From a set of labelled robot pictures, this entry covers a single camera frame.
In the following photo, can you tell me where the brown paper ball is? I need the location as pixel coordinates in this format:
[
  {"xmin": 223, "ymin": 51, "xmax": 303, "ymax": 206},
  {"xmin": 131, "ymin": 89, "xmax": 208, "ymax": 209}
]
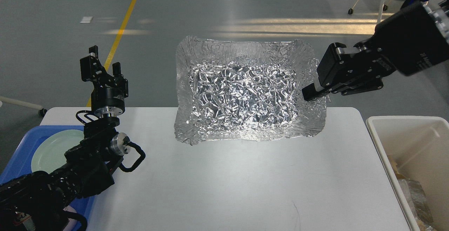
[{"xmin": 415, "ymin": 218, "xmax": 436, "ymax": 231}]

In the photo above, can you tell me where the blue plastic tray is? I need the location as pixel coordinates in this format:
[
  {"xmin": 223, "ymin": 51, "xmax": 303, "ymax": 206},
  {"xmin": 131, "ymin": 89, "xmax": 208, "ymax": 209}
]
[{"xmin": 0, "ymin": 125, "xmax": 97, "ymax": 231}]

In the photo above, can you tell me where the white plastic bin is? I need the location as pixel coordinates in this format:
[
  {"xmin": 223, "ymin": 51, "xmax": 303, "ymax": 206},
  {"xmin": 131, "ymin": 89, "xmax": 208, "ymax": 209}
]
[{"xmin": 366, "ymin": 115, "xmax": 449, "ymax": 231}]

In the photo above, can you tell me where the white leg with caster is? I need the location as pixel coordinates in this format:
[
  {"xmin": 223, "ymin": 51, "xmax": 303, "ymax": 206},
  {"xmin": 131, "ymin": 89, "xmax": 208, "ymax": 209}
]
[{"xmin": 0, "ymin": 96, "xmax": 47, "ymax": 117}]

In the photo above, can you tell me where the foil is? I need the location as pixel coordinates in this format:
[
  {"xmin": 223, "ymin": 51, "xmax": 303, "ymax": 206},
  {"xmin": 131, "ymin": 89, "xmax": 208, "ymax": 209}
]
[{"xmin": 398, "ymin": 179, "xmax": 434, "ymax": 223}]

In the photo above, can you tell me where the brown paper in bin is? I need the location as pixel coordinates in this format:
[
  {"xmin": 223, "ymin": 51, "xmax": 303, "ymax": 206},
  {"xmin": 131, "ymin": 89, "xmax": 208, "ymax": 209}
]
[{"xmin": 387, "ymin": 155, "xmax": 400, "ymax": 175}]

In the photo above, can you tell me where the light green plate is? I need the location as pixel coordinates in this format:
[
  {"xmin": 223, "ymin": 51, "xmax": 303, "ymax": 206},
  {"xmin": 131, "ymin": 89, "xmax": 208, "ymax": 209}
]
[{"xmin": 31, "ymin": 129, "xmax": 84, "ymax": 173}]

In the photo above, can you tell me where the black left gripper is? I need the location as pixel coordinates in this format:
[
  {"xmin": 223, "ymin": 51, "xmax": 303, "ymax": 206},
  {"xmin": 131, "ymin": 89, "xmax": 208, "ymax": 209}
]
[{"xmin": 80, "ymin": 46, "xmax": 129, "ymax": 117}]

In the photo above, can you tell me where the aluminium foil tray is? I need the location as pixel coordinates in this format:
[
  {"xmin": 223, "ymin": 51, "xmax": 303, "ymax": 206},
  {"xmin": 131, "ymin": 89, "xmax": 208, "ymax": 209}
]
[{"xmin": 174, "ymin": 36, "xmax": 327, "ymax": 146}]

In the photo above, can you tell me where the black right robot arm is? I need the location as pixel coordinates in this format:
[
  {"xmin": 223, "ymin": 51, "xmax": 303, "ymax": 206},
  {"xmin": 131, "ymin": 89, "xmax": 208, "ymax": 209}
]
[{"xmin": 302, "ymin": 0, "xmax": 449, "ymax": 101}]

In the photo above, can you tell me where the pink mug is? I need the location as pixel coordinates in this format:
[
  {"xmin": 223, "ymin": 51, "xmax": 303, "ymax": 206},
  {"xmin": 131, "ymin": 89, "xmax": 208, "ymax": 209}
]
[{"xmin": 63, "ymin": 205, "xmax": 77, "ymax": 231}]

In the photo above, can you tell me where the white paper on floor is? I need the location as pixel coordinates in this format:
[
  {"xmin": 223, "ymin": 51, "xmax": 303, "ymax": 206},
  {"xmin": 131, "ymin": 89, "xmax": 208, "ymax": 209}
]
[{"xmin": 80, "ymin": 16, "xmax": 93, "ymax": 24}]

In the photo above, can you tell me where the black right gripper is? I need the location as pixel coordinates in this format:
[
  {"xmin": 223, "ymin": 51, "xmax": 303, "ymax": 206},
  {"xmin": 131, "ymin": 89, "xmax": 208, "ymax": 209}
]
[{"xmin": 302, "ymin": 2, "xmax": 449, "ymax": 101}]

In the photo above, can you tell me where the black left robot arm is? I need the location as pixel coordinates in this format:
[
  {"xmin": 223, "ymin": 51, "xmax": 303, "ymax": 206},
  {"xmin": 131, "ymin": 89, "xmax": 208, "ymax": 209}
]
[{"xmin": 0, "ymin": 45, "xmax": 146, "ymax": 231}]

